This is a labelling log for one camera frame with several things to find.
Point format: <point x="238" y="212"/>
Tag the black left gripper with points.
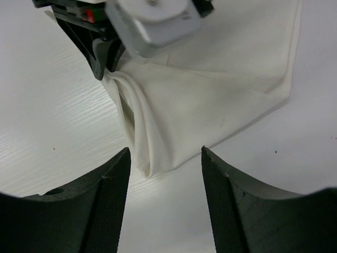
<point x="84" y="23"/>

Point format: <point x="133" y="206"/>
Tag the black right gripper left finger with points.
<point x="84" y="215"/>

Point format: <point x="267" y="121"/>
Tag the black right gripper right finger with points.
<point x="248" y="215"/>

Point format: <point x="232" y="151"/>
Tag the white cloth napkin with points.
<point x="236" y="69"/>

